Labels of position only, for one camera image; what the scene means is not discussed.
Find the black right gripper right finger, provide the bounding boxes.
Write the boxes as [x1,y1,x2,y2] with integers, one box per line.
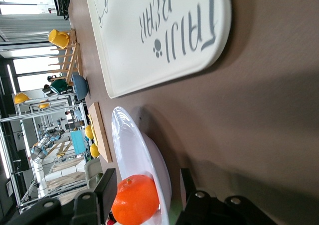
[175,168,225,225]

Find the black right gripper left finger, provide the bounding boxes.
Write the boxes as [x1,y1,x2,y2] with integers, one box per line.
[71,168,118,225]

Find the orange mandarin fruit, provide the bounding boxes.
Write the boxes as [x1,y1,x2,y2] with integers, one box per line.
[111,174,160,225]

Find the white round plate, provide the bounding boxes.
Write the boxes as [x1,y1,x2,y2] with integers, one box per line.
[111,106,172,225]

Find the bamboo cutting board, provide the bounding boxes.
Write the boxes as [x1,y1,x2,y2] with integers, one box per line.
[87,102,113,164]

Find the yellow plastic fork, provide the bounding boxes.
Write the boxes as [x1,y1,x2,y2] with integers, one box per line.
[90,115,99,146]

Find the teal box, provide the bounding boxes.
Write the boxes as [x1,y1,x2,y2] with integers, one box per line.
[70,130,84,156]

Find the blue bowl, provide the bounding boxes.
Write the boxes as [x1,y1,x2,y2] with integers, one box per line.
[72,75,89,102]

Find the brown table cover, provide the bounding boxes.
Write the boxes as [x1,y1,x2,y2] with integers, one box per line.
[67,0,319,225]

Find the dark green mug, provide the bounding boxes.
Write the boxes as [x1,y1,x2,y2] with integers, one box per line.
[49,78,69,95]

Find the wooden drying rack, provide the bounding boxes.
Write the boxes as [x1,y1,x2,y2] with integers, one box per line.
[48,28,84,86]

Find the yellow mug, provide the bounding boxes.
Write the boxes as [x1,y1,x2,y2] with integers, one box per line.
[48,29,70,49]

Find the cream bear print tray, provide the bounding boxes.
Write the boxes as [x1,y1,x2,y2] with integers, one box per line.
[84,0,232,99]

